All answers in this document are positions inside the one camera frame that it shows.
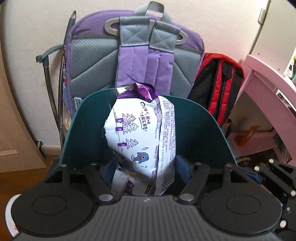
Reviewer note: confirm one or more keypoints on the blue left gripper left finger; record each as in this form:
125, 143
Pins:
109, 171

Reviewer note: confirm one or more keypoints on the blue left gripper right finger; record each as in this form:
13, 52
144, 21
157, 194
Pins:
183, 171

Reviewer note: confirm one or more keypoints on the white purple snack bag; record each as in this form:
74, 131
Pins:
141, 130

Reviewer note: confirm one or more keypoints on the dark teal trash bin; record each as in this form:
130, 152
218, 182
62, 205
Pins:
198, 136

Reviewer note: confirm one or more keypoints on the pink desk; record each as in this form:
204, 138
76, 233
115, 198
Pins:
266, 99

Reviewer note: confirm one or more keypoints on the wooden door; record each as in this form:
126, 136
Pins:
18, 150

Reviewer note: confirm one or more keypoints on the red black backpack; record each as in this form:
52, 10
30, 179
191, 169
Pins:
217, 85

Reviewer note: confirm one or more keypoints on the white round stool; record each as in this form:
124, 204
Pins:
8, 218

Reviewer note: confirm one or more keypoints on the purple grey backpack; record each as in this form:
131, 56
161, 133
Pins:
108, 49

